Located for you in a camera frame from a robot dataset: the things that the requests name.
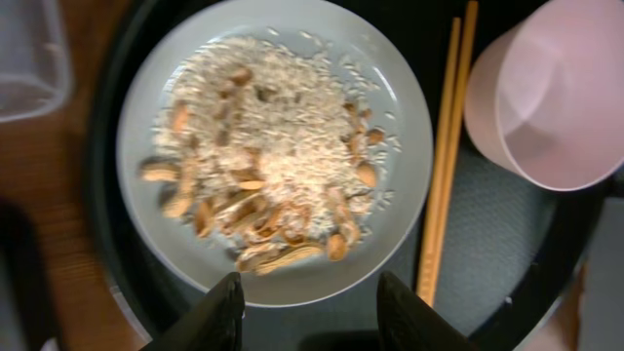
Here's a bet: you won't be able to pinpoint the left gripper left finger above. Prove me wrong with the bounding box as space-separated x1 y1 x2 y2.
141 272 245 351

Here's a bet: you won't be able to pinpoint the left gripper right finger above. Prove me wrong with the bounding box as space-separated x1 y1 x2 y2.
376 271 478 351

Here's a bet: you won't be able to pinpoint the wooden chopstick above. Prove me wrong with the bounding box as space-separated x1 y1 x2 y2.
435 1 479 296
416 18 462 306

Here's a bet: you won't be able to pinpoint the grey plate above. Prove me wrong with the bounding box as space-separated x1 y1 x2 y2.
116 1 433 308

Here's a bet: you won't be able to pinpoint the rice and peanut shells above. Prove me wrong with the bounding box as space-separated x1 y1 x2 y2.
138 36 402 275

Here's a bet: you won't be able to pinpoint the black rectangular tray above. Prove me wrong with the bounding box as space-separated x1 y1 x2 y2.
1 199 65 351

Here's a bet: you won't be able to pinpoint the clear plastic bin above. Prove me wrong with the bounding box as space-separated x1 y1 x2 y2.
1 0 73 123

